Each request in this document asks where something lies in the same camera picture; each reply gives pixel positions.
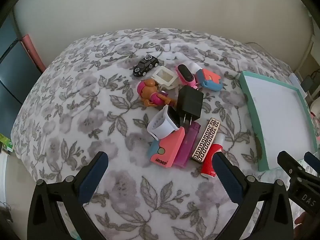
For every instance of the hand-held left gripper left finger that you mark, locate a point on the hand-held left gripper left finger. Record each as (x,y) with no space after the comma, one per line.
(93,177)

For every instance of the teal box with white inside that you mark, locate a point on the teal box with white inside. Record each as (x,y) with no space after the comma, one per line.
(275,117)

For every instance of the green packet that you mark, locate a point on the green packet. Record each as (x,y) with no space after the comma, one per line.
(5,142)

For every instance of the black toy car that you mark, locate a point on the black toy car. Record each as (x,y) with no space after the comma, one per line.
(146,65)

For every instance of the pink headboard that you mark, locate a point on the pink headboard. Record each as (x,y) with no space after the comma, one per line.
(32,52)

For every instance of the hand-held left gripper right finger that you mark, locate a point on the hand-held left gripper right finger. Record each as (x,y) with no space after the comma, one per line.
(227,180)

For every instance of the red white tube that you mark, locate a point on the red white tube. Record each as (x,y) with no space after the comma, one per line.
(208,162)

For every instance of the white smart watch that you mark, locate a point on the white smart watch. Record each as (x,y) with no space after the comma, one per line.
(162,127)

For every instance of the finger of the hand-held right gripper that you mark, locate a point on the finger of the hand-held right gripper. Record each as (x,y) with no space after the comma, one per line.
(312,160)
(287,165)

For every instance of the large coral pink case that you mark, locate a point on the large coral pink case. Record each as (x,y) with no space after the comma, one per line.
(167,150)

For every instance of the person's right hand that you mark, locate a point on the person's right hand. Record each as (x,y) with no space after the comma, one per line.
(301,219)

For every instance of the black gold patterned lighter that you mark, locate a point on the black gold patterned lighter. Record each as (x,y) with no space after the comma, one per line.
(205,141)

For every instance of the black power adapter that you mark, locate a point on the black power adapter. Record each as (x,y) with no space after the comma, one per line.
(190,102)

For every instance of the white square plastic case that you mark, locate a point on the white square plastic case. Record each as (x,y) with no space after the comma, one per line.
(175,83)

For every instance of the purple translucent lighter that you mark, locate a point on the purple translucent lighter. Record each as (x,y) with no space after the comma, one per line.
(187,145)

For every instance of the floral grey white blanket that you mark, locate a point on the floral grey white blanket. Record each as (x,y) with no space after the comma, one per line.
(75,105)

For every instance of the pink toy doll figure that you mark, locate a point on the pink toy doll figure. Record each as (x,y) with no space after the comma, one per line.
(156,97)

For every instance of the dark blue cabinet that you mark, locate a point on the dark blue cabinet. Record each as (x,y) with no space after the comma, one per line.
(12,80)

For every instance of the pink smart band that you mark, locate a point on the pink smart band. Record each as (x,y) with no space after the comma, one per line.
(186,73)

